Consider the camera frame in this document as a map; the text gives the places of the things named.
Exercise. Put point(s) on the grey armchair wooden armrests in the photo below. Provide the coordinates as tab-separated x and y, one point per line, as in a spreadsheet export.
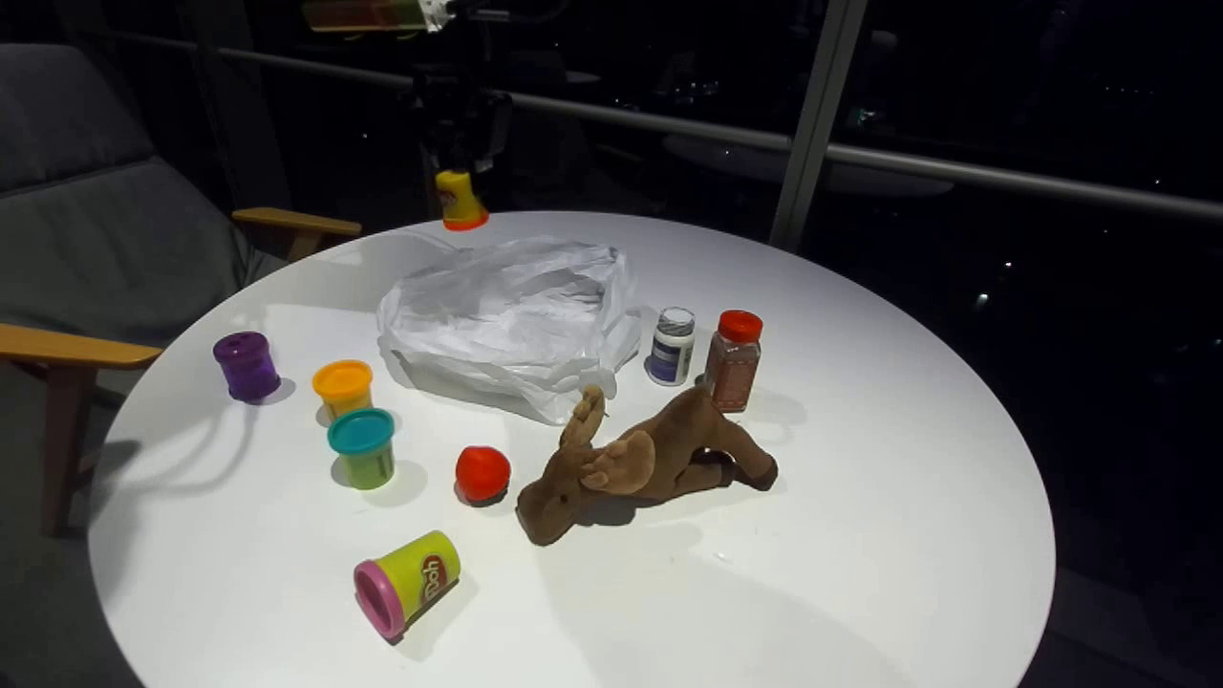
90	217

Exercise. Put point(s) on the red play-doh tub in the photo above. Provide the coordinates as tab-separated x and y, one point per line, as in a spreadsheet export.
481	476

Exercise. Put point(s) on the blue toy cup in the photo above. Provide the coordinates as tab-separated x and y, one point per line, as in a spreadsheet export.
363	444

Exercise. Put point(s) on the purple play-doh tub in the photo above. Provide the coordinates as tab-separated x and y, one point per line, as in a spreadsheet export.
246	369

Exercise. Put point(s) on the green tub pink lid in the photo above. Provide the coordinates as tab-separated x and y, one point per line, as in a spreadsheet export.
409	584

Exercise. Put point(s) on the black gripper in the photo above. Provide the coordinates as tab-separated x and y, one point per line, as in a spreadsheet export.
459	118

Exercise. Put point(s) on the white bottle purple label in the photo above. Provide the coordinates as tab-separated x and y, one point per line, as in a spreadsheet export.
669	344

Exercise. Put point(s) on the small yellow tub orange lid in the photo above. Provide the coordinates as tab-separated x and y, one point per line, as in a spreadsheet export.
459	206

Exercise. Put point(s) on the spice jar red lid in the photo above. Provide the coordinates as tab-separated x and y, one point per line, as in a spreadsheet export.
735	366

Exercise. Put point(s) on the brown plush animal toy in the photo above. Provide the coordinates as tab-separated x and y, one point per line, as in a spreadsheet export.
637	463

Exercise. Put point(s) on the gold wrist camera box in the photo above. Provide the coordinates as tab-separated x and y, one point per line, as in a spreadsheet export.
368	13

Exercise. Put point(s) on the white plastic bag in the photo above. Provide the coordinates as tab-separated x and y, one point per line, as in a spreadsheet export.
511	327

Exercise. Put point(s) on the grey window post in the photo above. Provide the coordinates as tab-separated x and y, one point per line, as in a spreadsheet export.
814	118

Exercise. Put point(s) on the grey horizontal window rail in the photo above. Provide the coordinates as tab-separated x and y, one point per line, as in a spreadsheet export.
967	176

